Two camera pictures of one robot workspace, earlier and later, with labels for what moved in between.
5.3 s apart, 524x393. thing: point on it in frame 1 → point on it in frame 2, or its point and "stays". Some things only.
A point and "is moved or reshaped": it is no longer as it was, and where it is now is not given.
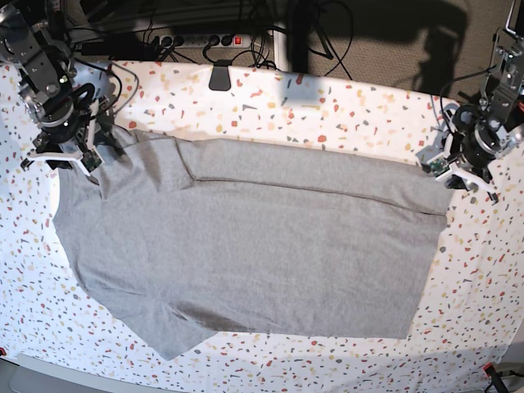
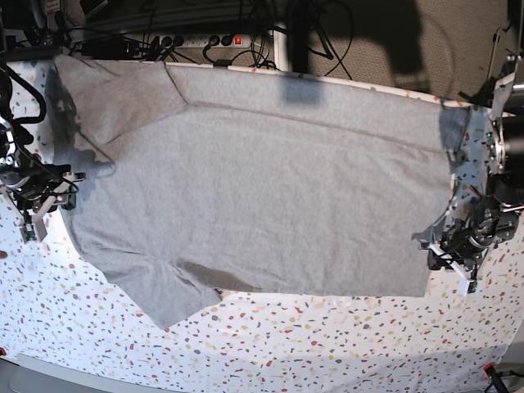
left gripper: x=72 y=135 → x=35 y=189
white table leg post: x=281 y=50 stays
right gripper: x=436 y=160 → x=463 y=242
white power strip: x=205 y=41 stays
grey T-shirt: x=191 y=238 is moved or reshaped
